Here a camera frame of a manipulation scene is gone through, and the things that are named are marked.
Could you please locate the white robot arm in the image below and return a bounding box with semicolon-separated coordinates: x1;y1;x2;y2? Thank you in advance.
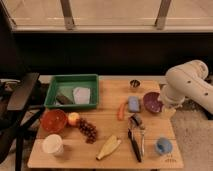
159;60;213;120

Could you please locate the purple bowl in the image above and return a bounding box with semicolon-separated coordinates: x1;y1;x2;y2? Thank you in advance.
143;92;163;113

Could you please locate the orange bowl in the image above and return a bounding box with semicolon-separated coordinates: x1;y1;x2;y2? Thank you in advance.
40;109;67;133

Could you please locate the blue cup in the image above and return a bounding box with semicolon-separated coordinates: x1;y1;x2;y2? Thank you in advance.
155;137;173;155

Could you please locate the blue sponge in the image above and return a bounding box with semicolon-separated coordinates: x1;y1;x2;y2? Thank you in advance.
128;96;140;113

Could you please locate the small metal cup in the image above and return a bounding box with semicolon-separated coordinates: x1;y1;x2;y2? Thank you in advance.
130;79;140;89

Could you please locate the orange carrot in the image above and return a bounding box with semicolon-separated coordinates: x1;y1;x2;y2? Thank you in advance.
117;102;127;121

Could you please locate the yellow banana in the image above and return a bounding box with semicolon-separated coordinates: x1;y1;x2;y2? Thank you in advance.
96;135;121;160

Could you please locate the bunch of red grapes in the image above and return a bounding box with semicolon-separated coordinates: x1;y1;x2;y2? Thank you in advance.
77;118;97;144

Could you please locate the white cloth in tray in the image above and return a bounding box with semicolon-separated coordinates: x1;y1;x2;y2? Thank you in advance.
73;87;91;104

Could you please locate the red yellow apple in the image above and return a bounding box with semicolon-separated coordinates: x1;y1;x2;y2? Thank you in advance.
68;112;80;126

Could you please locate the green plastic tray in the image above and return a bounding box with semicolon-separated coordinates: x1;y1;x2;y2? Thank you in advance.
44;74;99;110

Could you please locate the dark brown block in tray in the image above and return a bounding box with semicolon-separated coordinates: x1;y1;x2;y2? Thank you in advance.
56;94;72;105

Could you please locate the white paper cup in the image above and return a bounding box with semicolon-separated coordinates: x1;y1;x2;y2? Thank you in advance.
42;134;64;156

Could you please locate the black chair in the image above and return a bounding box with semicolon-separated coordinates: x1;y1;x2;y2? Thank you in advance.
0;73;44;171

